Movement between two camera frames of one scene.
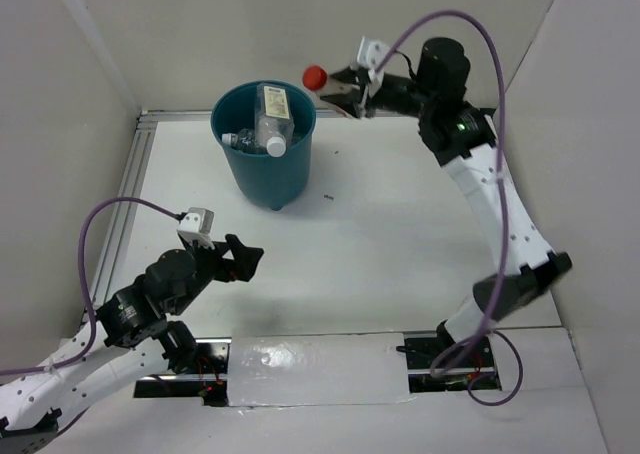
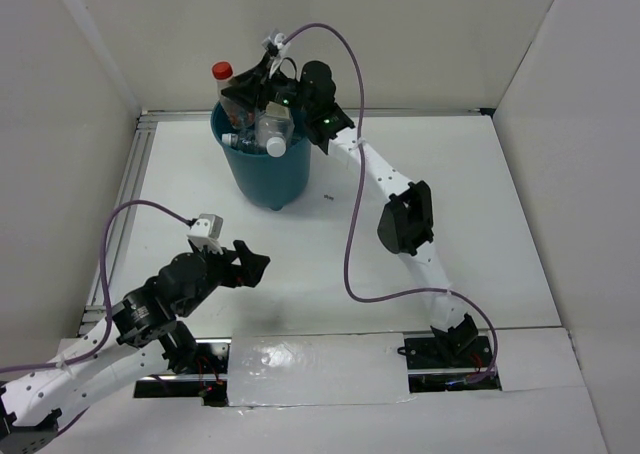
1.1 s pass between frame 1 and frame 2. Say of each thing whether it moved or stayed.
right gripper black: moved
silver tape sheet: stayed
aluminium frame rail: stayed
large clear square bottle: stayed
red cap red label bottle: moved
